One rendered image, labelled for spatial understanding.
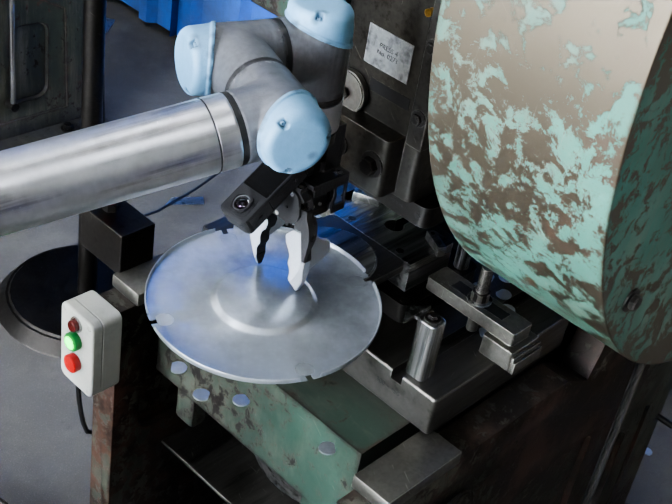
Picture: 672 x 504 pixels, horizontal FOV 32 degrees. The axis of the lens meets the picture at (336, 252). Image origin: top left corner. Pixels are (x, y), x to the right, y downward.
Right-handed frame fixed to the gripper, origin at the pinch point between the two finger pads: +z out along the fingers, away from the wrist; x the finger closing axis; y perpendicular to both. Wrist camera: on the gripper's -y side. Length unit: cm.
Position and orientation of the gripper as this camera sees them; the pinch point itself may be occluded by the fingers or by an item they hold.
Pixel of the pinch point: (274, 270)
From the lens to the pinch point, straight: 144.3
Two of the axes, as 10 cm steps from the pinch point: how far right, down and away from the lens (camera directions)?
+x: -7.0, -4.9, 5.1
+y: 7.0, -3.4, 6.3
